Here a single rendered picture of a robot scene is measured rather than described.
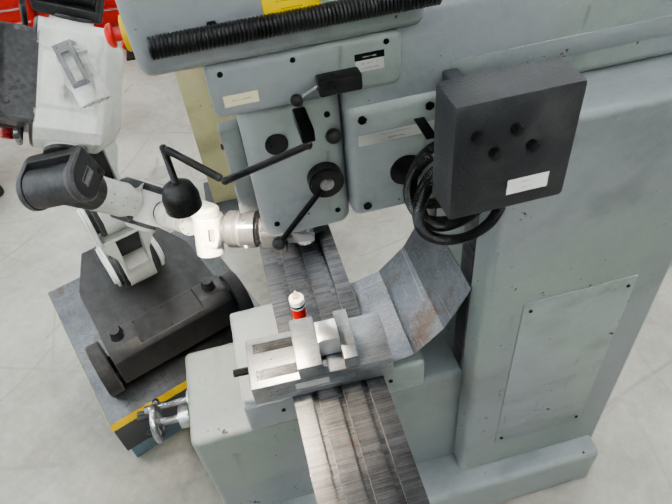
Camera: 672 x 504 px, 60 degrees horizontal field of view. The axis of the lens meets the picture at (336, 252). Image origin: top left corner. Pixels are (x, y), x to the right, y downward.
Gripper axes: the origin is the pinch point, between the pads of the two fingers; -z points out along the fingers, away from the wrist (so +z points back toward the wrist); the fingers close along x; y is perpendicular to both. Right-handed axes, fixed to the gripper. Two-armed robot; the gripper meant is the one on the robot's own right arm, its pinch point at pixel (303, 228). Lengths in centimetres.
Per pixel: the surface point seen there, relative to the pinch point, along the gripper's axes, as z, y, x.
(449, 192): -30, -34, -28
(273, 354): 8.6, 26.5, -17.2
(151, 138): 147, 126, 227
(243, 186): 9.9, -17.2, -5.3
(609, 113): -60, -32, -4
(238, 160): 9.7, -23.8, -5.2
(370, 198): -16.7, -14.9, -7.0
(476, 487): -48, 104, -15
